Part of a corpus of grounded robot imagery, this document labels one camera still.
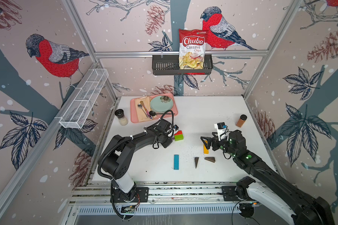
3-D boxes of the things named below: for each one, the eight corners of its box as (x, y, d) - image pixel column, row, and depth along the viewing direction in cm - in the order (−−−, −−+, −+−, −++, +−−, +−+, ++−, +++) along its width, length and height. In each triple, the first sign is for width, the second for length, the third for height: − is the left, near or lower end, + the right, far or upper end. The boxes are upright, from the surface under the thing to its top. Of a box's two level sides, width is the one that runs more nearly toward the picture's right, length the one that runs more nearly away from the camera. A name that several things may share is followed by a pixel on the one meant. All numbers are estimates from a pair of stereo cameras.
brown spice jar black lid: (236, 127, 103) (241, 119, 95) (234, 122, 106) (239, 114, 98) (242, 127, 103) (248, 119, 95) (240, 122, 106) (246, 114, 98)
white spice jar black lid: (118, 125, 105) (113, 116, 96) (120, 118, 109) (115, 108, 100) (127, 125, 105) (123, 116, 96) (129, 118, 109) (125, 108, 100)
